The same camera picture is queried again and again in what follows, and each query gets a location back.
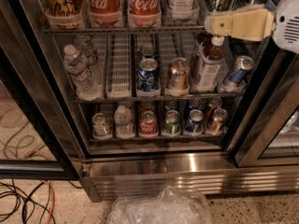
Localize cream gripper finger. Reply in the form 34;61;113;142
205;5;275;41

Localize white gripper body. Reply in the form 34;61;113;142
272;0;299;54

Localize blue silver red bull can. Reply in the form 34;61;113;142
222;55;254;87

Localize white label bottle top shelf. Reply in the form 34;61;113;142
166;0;194;20

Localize rear copper can bottom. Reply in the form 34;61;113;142
205;97;222;119

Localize copper gold can middle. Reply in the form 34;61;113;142
166;57;190;91

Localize rear blue can bottom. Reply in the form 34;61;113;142
184;98;204;116

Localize copper can bottom shelf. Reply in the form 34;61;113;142
206;108;228;133

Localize right glass fridge door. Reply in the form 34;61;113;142
235;55;299;167

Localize glass fridge door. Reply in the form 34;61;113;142
0;0;84;180
235;55;299;167

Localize rear dark can middle shelf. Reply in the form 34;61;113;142
137;44;158;60

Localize right coca-cola can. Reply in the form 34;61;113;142
130;0;159;27

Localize coca-cola can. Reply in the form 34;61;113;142
89;0;121;26
130;0;159;27

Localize blue can bottom shelf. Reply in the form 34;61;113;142
184;109;204;135

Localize front blue pepsi can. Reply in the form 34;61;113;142
137;58;159;91

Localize green can bottom shelf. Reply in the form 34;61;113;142
163;110;180;136

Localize red coke can bottom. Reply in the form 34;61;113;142
140;111;157;136

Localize left coca-cola can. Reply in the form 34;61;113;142
89;0;121;26

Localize silver can bottom shelf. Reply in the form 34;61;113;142
92;113;110;137

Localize stainless steel fridge base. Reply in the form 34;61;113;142
79;153;299;203

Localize left glass fridge door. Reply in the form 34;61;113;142
0;0;84;180

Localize iced tea bottle white cap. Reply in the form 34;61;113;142
192;34;224;92

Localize small water bottle bottom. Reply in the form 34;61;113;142
114;105;135;139

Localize rear clear water bottle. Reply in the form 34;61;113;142
74;35;97;64

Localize clear water bottle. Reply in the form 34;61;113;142
64;45;100;101
74;35;97;64

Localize front clear water bottle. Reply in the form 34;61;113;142
64;45;100;101

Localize clear plastic bag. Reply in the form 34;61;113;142
107;187;212;224

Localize top wire shelf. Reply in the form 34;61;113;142
42;25;205;35

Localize wire shelf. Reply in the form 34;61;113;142
73;92;244;104
42;25;205;35

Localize middle wire shelf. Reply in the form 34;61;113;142
73;92;244;104

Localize orange floor cable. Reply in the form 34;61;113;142
40;179;57;224

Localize black floor cable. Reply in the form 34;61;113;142
0;179;83;224

